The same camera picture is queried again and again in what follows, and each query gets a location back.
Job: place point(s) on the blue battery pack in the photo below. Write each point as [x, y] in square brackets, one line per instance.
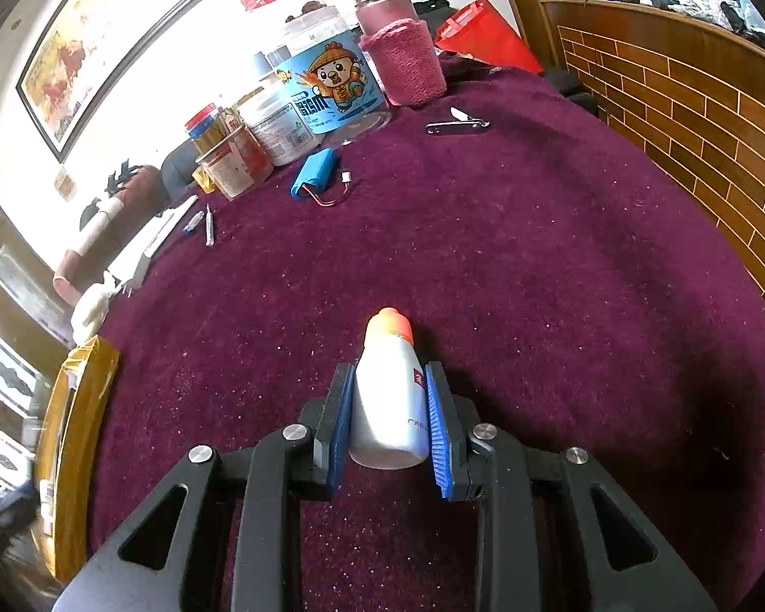
[312, 175]

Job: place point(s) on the blue label plastic jar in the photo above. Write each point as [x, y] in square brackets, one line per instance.
[331, 89]

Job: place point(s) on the black decorative figure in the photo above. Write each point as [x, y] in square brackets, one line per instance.
[122, 177]

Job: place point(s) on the yellow storage box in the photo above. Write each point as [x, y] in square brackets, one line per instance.
[80, 433]

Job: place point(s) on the jar with red blue lid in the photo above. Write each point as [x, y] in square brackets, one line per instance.
[205, 124]

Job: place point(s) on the wooden counter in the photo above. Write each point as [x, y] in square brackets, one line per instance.
[676, 108]

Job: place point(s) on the white plastic tub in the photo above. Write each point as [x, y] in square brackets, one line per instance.
[280, 131]

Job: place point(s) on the black bag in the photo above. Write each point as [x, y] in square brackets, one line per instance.
[437, 6]

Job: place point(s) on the red bag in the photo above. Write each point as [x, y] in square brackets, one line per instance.
[484, 35]

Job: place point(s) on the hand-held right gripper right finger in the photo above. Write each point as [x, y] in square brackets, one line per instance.
[438, 440]

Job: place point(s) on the white glue bottle orange cap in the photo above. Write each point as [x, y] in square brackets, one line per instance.
[389, 401]

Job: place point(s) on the framed wall painting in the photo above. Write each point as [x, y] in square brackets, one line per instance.
[115, 38]

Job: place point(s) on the clear blue ballpoint pen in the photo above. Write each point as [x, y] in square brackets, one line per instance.
[210, 226]

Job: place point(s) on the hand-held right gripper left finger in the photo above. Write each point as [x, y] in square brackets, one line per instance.
[342, 433]

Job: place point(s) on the brown rolled cushion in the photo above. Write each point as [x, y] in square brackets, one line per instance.
[102, 229]

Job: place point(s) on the maroon tablecloth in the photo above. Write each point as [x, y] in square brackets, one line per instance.
[516, 255]

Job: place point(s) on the dark sofa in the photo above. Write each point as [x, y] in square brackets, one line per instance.
[177, 169]

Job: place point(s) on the white knife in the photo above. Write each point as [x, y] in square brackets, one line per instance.
[153, 242]

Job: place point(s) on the clear jar orange contents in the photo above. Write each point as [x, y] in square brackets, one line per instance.
[236, 166]

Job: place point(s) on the white cloth bundle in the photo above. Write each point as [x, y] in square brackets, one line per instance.
[92, 309]

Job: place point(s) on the pink bottle knitted sleeve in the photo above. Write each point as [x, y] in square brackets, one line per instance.
[401, 57]

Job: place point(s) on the silver nail clipper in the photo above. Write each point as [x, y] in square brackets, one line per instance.
[456, 122]

